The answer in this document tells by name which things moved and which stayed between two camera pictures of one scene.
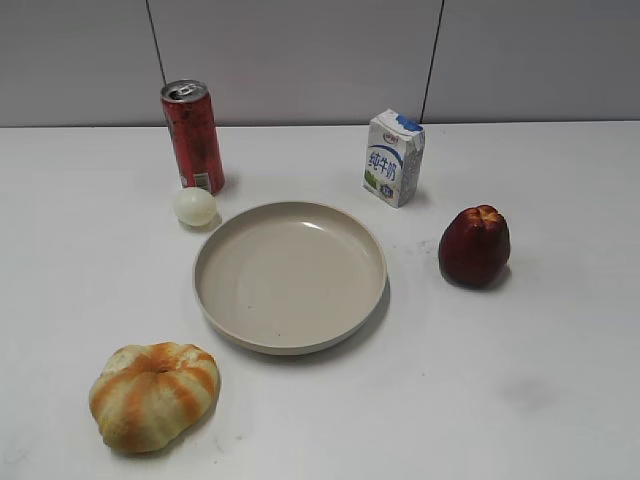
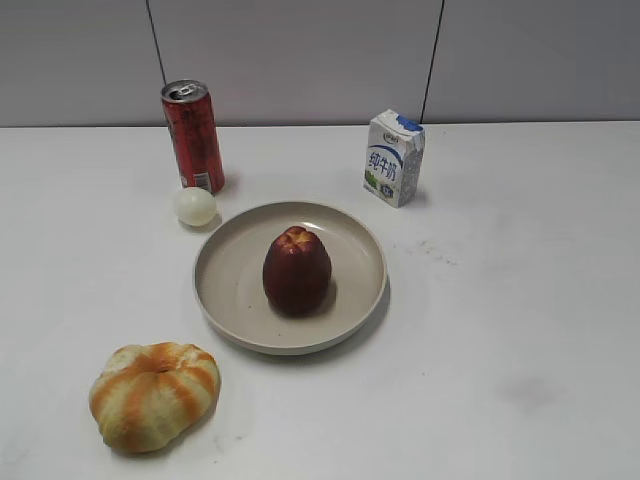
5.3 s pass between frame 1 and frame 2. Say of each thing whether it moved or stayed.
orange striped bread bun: stayed
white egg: stayed
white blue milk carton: stayed
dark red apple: moved
